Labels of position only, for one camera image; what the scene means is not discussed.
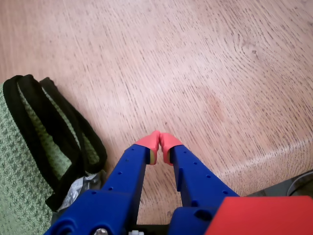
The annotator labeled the grey duct tape piece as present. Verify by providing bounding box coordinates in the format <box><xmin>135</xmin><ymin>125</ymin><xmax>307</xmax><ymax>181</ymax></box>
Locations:
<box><xmin>57</xmin><ymin>170</ymin><xmax>107</xmax><ymax>212</ymax></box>

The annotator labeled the red camera mount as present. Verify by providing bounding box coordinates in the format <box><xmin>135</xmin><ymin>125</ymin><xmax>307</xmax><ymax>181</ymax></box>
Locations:
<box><xmin>204</xmin><ymin>195</ymin><xmax>313</xmax><ymax>235</ymax></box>

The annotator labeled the white cable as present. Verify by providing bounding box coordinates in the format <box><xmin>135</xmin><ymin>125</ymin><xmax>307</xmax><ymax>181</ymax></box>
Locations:
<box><xmin>288</xmin><ymin>170</ymin><xmax>313</xmax><ymax>195</ymax></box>

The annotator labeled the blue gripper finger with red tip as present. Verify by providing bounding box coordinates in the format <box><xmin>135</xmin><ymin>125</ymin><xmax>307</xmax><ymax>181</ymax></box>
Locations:
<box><xmin>45</xmin><ymin>130</ymin><xmax>161</xmax><ymax>235</ymax></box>
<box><xmin>159</xmin><ymin>133</ymin><xmax>240</xmax><ymax>235</ymax></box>

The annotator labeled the green waffle cloth black trim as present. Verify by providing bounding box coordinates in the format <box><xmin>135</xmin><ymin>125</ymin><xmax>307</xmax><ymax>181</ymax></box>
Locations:
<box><xmin>0</xmin><ymin>74</ymin><xmax>108</xmax><ymax>235</ymax></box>

